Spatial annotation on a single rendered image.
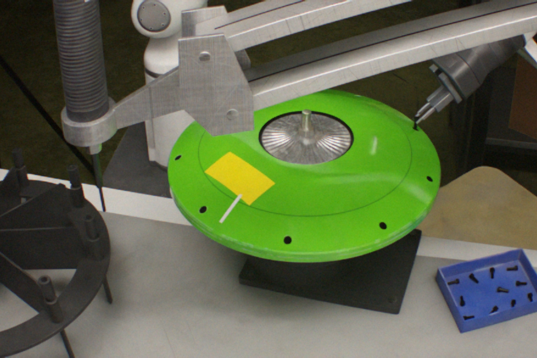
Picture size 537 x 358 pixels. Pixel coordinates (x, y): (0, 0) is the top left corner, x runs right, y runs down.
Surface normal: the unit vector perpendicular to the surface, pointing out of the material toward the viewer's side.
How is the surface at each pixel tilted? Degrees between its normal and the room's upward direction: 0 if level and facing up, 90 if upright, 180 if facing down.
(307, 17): 90
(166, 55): 18
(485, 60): 96
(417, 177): 24
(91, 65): 90
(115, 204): 0
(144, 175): 0
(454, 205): 0
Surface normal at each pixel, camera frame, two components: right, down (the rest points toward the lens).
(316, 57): -0.31, -0.74
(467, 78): 0.37, 0.56
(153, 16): -0.25, 0.60
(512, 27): 0.07, 0.60
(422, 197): 0.34, -0.59
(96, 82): 0.71, 0.42
